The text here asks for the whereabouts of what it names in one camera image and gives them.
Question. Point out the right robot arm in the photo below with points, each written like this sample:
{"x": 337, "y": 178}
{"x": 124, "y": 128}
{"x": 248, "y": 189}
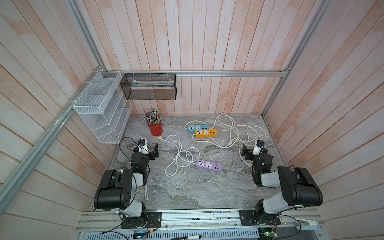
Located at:
{"x": 298, "y": 188}

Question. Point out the purple power strip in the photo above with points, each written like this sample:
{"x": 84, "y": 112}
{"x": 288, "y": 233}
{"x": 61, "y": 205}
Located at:
{"x": 208, "y": 166}

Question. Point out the bundle of pencils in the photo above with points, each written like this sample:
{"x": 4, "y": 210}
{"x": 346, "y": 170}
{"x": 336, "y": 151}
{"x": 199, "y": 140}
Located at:
{"x": 152, "y": 117}

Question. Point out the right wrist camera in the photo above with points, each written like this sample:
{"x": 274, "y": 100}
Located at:
{"x": 259, "y": 147}

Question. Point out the white wire mesh shelf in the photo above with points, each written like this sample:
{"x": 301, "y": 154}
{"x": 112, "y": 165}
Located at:
{"x": 103, "y": 107}

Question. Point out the black mesh basket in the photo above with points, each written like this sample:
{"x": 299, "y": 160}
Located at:
{"x": 140, "y": 87}

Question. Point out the red pencil cup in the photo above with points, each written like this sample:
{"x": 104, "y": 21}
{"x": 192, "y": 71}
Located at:
{"x": 156, "y": 130}

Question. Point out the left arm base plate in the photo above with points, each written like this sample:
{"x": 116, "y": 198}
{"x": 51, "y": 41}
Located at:
{"x": 150, "y": 220}

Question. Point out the orange power strip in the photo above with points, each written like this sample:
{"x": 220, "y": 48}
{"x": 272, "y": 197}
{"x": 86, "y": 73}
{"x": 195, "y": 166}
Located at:
{"x": 208, "y": 133}

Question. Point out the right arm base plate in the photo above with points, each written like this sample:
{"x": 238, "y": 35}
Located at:
{"x": 258, "y": 218}

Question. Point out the horizontal aluminium wall rail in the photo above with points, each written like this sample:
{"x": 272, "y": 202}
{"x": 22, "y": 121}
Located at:
{"x": 230, "y": 73}

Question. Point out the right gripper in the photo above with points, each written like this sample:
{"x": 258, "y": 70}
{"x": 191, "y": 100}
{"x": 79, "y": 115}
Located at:
{"x": 247, "y": 151}

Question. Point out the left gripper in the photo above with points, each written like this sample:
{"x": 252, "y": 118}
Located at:
{"x": 151, "y": 154}

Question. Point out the black marker pen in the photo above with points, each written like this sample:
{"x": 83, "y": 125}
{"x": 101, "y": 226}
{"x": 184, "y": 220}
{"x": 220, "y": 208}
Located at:
{"x": 194, "y": 237}

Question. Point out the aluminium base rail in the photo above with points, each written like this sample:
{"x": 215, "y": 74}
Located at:
{"x": 211, "y": 224}

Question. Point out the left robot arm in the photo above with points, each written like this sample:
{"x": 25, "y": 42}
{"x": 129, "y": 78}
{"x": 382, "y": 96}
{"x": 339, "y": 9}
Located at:
{"x": 118, "y": 189}

